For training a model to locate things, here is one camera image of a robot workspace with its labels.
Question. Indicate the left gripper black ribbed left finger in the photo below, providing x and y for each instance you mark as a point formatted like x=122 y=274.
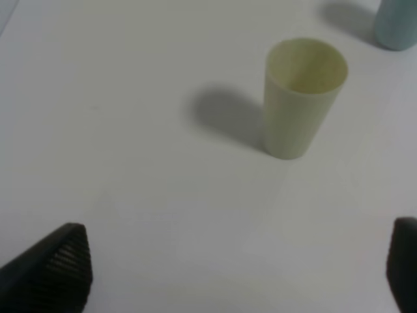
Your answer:
x=54 y=275

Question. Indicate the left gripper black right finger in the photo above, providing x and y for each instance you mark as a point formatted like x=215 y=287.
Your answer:
x=401 y=264

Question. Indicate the pale yellow-green plastic cup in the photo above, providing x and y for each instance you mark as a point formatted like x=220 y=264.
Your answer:
x=303 y=77

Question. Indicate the teal plastic cup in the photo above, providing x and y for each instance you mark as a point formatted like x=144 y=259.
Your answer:
x=395 y=24

